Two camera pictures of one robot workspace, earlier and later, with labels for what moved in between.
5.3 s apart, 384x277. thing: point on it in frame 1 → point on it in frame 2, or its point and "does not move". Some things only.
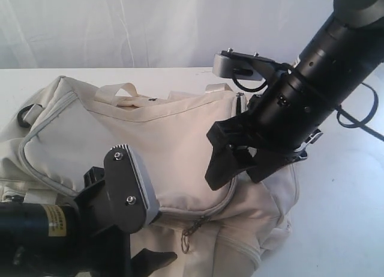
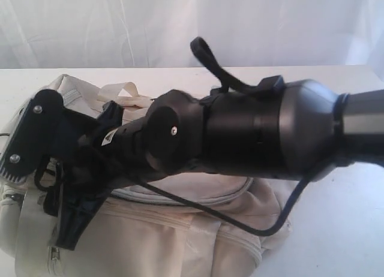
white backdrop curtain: [51, 29] does not move
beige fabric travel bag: [50, 142] does not move
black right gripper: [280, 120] → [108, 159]
